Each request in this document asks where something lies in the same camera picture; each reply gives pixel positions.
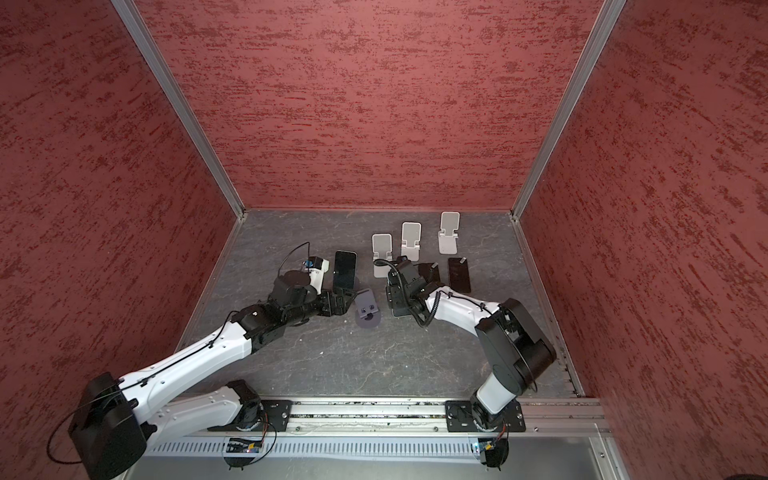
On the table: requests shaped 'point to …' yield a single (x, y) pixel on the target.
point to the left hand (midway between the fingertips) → (344, 299)
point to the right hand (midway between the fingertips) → (398, 297)
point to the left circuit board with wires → (241, 452)
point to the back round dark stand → (357, 284)
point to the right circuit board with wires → (495, 453)
